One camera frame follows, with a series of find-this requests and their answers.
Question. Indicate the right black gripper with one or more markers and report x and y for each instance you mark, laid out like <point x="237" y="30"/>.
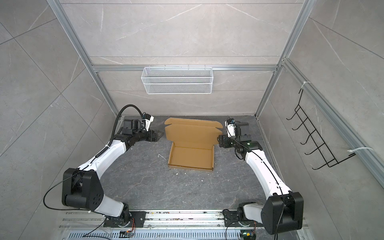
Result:
<point x="224" y="141"/>

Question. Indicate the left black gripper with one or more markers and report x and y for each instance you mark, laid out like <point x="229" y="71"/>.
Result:
<point x="155" y="137"/>

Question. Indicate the brown cardboard box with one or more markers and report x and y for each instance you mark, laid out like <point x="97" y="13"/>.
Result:
<point x="193" y="143"/>

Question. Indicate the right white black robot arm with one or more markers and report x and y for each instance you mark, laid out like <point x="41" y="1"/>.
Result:
<point x="284" y="209"/>

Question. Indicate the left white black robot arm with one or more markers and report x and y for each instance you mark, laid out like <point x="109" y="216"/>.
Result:
<point x="82" y="188"/>

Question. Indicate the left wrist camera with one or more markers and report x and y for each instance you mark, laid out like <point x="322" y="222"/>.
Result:
<point x="132" y="126"/>

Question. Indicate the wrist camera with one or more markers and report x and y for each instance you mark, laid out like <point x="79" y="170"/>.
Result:
<point x="236" y="129"/>
<point x="132" y="126"/>

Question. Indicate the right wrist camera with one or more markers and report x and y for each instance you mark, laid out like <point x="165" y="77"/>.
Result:
<point x="236" y="129"/>

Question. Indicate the white wire mesh basket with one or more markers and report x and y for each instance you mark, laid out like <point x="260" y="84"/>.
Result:
<point x="177" y="80"/>

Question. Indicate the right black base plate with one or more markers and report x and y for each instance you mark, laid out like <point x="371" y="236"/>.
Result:
<point x="229" y="220"/>

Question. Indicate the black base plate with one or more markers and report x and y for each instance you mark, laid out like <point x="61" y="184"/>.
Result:
<point x="229" y="220"/>
<point x="134" y="217"/>

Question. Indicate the aluminium mounting rail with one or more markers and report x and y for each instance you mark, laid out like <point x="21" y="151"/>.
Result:
<point x="155" y="220"/>

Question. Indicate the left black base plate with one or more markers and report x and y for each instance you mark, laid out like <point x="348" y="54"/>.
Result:
<point x="134" y="217"/>

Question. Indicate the black wire hook rack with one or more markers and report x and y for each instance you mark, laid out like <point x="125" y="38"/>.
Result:
<point x="315" y="136"/>

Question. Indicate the white cable duct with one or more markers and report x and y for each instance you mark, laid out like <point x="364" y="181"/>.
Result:
<point x="157" y="235"/>

